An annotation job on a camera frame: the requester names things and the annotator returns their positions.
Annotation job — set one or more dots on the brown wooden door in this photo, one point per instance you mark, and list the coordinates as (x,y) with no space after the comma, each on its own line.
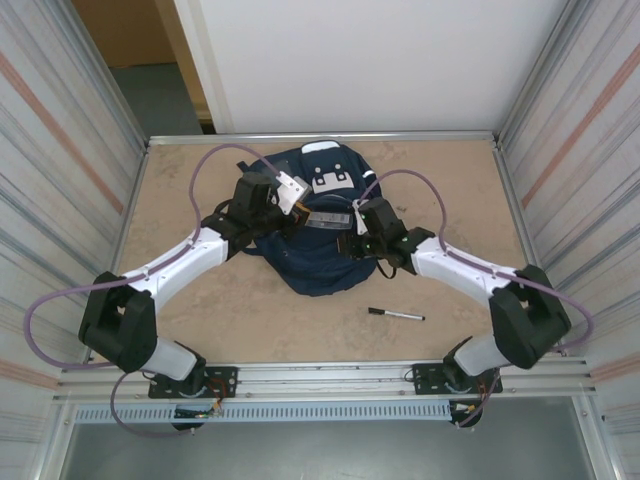
(125,30)

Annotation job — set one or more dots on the wide aluminium base rail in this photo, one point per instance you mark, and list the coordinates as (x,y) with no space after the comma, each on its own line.
(325,382)

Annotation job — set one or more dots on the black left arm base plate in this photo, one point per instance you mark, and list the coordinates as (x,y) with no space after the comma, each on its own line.
(225,377)

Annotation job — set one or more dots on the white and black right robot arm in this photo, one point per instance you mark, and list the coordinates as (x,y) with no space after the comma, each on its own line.
(460,265)

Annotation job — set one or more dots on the black marker pen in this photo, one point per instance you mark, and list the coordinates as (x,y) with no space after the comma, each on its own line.
(400,315)

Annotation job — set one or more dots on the navy blue backpack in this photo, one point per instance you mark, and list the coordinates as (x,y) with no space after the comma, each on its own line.
(320,270)

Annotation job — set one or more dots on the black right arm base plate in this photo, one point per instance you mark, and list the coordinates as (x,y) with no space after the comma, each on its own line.
(425,377)

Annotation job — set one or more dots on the clear plastic labelled pack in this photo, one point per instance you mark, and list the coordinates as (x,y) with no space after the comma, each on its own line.
(327,220)

